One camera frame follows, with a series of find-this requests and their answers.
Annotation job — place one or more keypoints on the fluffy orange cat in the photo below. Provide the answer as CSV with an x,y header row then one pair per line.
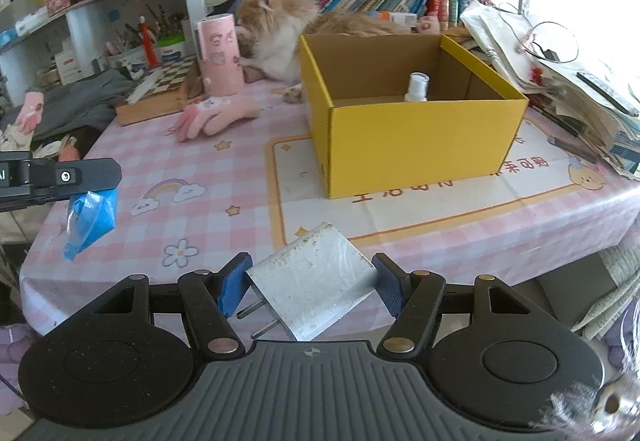
x,y
280,31

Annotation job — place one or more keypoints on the white power adapter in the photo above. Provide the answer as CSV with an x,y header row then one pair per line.
x,y
310,281

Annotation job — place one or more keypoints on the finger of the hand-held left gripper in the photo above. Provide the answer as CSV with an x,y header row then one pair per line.
x,y
85,173

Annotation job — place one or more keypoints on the pile of books and papers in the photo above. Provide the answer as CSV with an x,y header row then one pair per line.
x,y
600,121

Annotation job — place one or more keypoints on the white orange carton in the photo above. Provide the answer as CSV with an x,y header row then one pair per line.
x,y
397,18

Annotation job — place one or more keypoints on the yellow cardboard box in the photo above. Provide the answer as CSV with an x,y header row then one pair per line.
x,y
410,146

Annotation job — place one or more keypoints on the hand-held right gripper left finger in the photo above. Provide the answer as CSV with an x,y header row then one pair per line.
x,y
234,286

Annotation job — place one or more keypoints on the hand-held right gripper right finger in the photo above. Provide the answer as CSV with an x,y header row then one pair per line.
x,y
389,286

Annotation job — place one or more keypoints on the beige printed tote bag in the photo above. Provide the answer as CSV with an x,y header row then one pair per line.
x,y
30,141

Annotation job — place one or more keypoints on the white spray bottle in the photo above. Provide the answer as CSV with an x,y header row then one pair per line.
x,y
416,88

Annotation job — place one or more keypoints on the pink plush glove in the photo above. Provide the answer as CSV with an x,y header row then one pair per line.
x,y
30,111
215,116

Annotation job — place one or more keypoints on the wooden chessboard box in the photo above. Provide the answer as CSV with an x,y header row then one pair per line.
x,y
150,106

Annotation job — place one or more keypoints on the black flat device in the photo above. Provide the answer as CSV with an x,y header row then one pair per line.
x,y
607,93

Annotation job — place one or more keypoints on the bunch of pens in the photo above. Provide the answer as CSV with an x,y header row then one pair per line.
x,y
150,28

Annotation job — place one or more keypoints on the dark pen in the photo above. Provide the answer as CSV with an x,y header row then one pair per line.
x,y
572,148

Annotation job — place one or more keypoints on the pink pig plush toy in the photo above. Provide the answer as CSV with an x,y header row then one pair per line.
x,y
429,25

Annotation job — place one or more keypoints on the pink printed cylinder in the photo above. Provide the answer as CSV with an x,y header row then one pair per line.
x,y
220,56

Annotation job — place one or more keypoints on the pink checkered desktop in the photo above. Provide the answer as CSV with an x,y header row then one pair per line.
x,y
200,221

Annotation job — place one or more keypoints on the white red small box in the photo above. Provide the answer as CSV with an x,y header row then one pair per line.
x,y
67,66

